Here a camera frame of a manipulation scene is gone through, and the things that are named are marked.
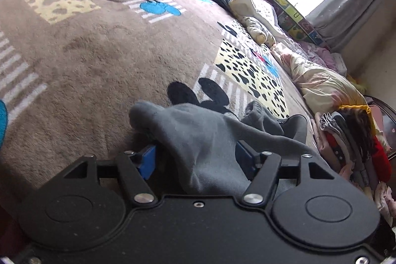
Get pile of folded clothes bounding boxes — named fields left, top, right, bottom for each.
left=311, top=105, right=395, bottom=225

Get brown Mickey Mouse blanket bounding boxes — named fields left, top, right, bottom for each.
left=1, top=0, right=311, bottom=208

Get cream rolled bolster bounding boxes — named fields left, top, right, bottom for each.
left=244, top=17, right=276, bottom=47

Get pink cream floral pillow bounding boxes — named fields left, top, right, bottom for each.
left=271, top=43, right=367, bottom=113

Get grey fleece sweatpants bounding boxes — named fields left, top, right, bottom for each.
left=129, top=101, right=320, bottom=198

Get dark wooden chair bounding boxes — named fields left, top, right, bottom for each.
left=365, top=95, right=395, bottom=142

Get cream floral quilt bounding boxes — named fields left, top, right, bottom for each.
left=228, top=0, right=297, bottom=48

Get colourful alphabet foam board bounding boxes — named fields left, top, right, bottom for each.
left=266, top=0, right=330, bottom=50

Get grey curtain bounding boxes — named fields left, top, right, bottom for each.
left=306, top=0, right=382, bottom=51

